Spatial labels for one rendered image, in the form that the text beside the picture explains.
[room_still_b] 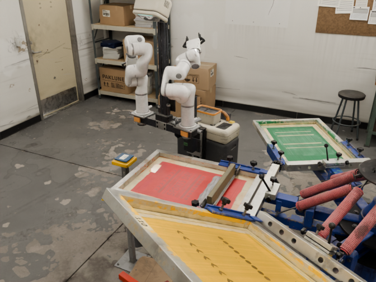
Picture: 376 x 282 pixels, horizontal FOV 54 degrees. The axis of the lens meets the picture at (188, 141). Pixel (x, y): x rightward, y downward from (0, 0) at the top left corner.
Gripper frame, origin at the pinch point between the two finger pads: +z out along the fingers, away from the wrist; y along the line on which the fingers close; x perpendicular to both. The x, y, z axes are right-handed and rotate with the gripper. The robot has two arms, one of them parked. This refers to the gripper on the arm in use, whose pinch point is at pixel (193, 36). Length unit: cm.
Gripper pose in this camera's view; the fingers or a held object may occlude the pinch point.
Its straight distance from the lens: 280.6
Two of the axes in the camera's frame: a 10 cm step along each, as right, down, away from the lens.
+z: -0.4, -8.6, 5.0
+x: 3.3, 4.6, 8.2
